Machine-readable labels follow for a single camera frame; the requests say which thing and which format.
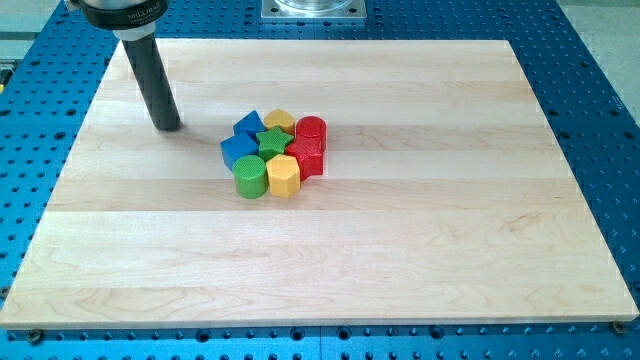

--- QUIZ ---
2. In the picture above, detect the blue perforated metal table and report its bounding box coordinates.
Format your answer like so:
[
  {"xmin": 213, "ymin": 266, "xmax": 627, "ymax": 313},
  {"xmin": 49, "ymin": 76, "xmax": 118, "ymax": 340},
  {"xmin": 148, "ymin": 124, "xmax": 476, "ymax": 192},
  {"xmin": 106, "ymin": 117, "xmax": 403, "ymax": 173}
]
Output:
[{"xmin": 1, "ymin": 1, "xmax": 639, "ymax": 359}]

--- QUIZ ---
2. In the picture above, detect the green cylinder block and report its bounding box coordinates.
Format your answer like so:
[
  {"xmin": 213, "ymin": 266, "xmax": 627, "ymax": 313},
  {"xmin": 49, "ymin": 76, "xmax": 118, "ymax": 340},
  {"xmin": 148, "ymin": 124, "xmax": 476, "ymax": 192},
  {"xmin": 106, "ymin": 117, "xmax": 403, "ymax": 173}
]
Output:
[{"xmin": 232, "ymin": 155, "xmax": 268, "ymax": 199}]

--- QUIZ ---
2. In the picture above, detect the blue cube block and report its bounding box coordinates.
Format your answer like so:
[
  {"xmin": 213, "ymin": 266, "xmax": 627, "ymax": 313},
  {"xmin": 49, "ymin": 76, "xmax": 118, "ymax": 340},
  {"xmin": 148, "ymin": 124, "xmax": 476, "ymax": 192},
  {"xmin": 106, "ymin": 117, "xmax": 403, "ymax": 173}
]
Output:
[{"xmin": 220, "ymin": 132, "xmax": 258, "ymax": 170}]

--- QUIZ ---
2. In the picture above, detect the blue triangle block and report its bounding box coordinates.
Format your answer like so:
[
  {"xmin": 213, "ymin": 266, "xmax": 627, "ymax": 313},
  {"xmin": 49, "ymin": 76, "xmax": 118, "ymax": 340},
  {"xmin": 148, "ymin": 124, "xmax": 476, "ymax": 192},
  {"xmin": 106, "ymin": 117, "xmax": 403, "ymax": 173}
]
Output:
[{"xmin": 233, "ymin": 110, "xmax": 266, "ymax": 140}]

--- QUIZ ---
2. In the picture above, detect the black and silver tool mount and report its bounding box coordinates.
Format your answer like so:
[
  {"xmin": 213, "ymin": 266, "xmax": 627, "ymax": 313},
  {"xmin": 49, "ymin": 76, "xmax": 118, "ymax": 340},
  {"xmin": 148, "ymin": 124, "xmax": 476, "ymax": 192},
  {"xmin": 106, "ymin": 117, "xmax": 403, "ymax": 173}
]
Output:
[{"xmin": 65, "ymin": 0, "xmax": 169, "ymax": 41}]

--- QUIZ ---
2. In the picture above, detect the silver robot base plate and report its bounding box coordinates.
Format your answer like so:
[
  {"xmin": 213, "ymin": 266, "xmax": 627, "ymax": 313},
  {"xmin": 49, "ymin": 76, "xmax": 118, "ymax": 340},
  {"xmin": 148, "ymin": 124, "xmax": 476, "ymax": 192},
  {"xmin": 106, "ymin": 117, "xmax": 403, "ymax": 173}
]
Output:
[{"xmin": 261, "ymin": 0, "xmax": 367, "ymax": 20}]

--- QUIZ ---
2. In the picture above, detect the red cylinder block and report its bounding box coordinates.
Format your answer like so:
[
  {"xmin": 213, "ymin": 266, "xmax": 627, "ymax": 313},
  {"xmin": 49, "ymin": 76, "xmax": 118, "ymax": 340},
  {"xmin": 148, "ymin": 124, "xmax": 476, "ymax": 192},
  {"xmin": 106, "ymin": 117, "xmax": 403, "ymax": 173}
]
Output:
[{"xmin": 296, "ymin": 115, "xmax": 327, "ymax": 151}]

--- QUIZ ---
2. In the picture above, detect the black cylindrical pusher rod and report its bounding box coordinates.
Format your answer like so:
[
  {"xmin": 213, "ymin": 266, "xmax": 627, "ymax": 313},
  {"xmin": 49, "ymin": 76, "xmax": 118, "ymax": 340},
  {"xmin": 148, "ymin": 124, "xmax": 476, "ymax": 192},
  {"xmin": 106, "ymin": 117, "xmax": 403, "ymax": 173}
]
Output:
[{"xmin": 123, "ymin": 35, "xmax": 181, "ymax": 131}]

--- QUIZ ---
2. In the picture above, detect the light wooden board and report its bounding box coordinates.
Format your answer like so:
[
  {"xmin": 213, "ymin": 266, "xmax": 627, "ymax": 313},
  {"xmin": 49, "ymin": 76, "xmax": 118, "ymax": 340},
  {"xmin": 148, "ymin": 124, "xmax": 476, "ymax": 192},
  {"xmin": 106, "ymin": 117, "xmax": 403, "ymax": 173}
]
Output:
[{"xmin": 1, "ymin": 39, "xmax": 639, "ymax": 330}]

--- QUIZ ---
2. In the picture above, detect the yellow rounded block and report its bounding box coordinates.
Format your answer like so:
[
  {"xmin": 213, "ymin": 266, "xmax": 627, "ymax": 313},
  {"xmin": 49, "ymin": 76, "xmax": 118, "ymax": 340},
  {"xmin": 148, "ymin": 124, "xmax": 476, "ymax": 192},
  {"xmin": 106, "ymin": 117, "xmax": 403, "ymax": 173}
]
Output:
[{"xmin": 264, "ymin": 109, "xmax": 296, "ymax": 135}]

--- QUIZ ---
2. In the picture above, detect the green star block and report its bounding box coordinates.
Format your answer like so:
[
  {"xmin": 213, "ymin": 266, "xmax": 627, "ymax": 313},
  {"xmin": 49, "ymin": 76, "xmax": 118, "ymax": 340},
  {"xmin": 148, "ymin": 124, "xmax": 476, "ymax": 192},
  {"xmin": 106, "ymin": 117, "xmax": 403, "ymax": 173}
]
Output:
[{"xmin": 256, "ymin": 127, "xmax": 294, "ymax": 162}]

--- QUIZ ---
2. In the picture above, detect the yellow hexagon block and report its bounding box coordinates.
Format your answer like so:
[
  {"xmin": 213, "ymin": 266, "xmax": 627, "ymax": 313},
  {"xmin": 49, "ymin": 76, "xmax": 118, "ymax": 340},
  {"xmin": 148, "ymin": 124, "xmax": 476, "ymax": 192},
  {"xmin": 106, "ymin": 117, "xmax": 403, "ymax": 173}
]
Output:
[{"xmin": 266, "ymin": 154, "xmax": 300, "ymax": 198}]

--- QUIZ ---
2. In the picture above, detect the red star block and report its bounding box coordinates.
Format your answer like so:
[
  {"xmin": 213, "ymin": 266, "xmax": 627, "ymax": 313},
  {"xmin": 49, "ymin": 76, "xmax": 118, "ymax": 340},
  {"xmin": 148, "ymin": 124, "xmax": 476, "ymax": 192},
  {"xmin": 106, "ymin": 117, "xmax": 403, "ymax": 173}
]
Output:
[{"xmin": 285, "ymin": 137, "xmax": 324, "ymax": 181}]

